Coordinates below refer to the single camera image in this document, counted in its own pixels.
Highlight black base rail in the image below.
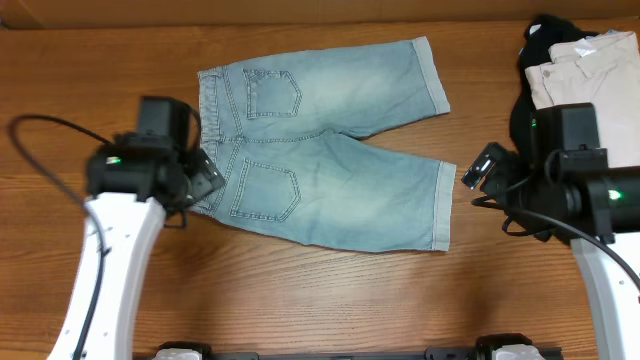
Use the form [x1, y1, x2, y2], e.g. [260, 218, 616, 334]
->
[149, 333, 564, 360]

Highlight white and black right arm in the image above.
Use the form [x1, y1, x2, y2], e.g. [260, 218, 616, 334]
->
[462, 143, 639, 359]

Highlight black garment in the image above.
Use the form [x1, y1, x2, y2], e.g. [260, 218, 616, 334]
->
[509, 14, 598, 162]

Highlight light blue denim shorts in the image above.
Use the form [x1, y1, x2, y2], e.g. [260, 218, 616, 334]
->
[194, 37, 456, 253]

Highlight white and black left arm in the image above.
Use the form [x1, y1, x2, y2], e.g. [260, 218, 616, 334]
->
[50, 133, 224, 359]

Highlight beige trousers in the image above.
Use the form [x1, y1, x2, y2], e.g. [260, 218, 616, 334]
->
[525, 32, 639, 167]

